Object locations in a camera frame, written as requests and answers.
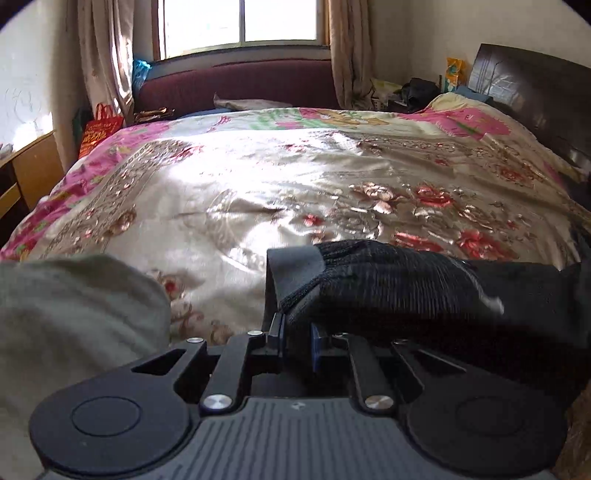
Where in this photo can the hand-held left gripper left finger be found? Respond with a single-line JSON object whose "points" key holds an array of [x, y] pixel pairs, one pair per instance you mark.
{"points": [[278, 337]]}

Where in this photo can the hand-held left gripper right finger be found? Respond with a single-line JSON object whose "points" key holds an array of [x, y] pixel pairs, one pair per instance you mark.
{"points": [[316, 347]]}

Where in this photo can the black knit pants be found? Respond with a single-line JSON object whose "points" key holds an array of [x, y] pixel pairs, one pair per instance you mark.
{"points": [[415, 295]]}

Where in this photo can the floral satin blanket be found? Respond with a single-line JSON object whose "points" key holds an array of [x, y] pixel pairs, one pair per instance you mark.
{"points": [[277, 184]]}

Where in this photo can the grey folded cloth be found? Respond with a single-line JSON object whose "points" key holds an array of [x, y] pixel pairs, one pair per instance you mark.
{"points": [[69, 323]]}

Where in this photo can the grey pillow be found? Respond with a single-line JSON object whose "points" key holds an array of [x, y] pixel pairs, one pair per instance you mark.
{"points": [[251, 102]]}

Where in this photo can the maroon upholstered sofa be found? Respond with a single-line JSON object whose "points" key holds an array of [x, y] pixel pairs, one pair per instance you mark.
{"points": [[240, 85]]}

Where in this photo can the white and green clutter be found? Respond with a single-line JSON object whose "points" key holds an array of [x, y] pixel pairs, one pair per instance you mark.
{"points": [[385, 92]]}

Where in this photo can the red gift bag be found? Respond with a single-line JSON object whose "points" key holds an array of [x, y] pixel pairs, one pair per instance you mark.
{"points": [[98, 131]]}

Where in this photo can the black cloth heap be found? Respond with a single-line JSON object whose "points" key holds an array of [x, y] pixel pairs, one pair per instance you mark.
{"points": [[418, 92]]}

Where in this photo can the green bag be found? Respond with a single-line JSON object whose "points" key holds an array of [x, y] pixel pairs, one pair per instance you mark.
{"points": [[77, 129]]}

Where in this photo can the beige curtain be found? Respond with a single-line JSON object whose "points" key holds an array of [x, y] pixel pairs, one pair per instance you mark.
{"points": [[351, 50], [106, 50]]}

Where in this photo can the blue plastic bag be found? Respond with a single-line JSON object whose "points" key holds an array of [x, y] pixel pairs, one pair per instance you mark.
{"points": [[141, 74]]}

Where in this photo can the teal pillow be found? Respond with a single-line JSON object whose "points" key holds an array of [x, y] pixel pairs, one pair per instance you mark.
{"points": [[478, 96]]}

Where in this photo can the wooden desk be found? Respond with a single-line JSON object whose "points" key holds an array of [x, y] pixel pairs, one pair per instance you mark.
{"points": [[27, 170]]}

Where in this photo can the yellow snack packet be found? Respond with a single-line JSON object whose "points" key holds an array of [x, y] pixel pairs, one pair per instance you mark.
{"points": [[454, 74]]}

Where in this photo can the window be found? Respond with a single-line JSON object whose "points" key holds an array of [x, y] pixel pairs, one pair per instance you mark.
{"points": [[240, 25]]}

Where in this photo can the dark wooden headboard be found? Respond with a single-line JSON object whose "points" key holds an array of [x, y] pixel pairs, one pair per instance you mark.
{"points": [[535, 92]]}

